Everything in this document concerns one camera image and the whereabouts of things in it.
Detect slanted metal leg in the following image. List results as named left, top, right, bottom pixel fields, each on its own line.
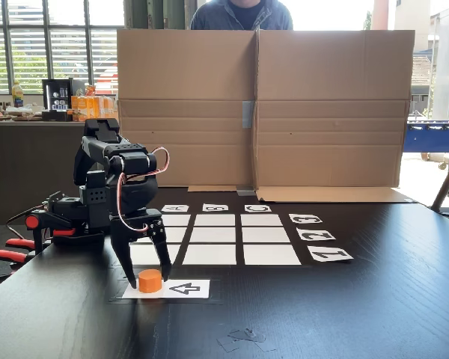
left=430, top=141, right=449, bottom=220

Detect paper sheet number 1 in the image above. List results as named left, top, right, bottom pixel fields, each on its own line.
left=307, top=245, right=355, bottom=263

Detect large brown cardboard screen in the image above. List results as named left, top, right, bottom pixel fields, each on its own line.
left=116, top=28, right=416, bottom=204

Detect white three-by-three grid sheet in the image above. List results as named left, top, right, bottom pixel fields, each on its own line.
left=115, top=212, right=304, bottom=267

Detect black glass-front cabinet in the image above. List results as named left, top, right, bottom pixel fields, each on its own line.
left=41, top=78, right=74, bottom=122

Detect window with blinds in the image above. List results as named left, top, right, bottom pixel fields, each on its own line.
left=0, top=0, right=125, bottom=95

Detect blue foosball table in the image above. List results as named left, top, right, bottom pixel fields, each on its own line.
left=403, top=119, right=449, bottom=171

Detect person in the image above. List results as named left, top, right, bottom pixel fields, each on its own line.
left=189, top=0, right=295, bottom=31

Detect white arrow paper sheet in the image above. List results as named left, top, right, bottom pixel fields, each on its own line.
left=121, top=279, right=211, bottom=300

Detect orange drink cartons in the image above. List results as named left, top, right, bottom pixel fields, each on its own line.
left=70, top=85, right=117, bottom=123

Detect paper sheet number 3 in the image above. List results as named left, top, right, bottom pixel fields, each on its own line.
left=288, top=213, right=323, bottom=225

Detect paper sheet letter A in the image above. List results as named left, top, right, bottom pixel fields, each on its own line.
left=160, top=203, right=190, bottom=214

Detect clear tape scrap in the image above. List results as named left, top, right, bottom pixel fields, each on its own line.
left=216, top=327, right=278, bottom=355

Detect dark counter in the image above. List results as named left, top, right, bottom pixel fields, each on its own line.
left=0, top=120, right=88, bottom=225

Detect yellow bottle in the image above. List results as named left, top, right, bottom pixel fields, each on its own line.
left=11, top=81, right=25, bottom=108

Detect round orange token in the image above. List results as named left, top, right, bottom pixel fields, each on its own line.
left=138, top=269, right=162, bottom=294

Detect dark base cable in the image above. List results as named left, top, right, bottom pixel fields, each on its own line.
left=5, top=203, right=48, bottom=241

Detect red and black clamp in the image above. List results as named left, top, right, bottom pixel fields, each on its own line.
left=0, top=214, right=78, bottom=281

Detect red and white servo cable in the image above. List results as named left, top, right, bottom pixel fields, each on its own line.
left=115, top=146, right=171, bottom=233

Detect paper sheet number 2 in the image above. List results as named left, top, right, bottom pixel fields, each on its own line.
left=296, top=228, right=337, bottom=242

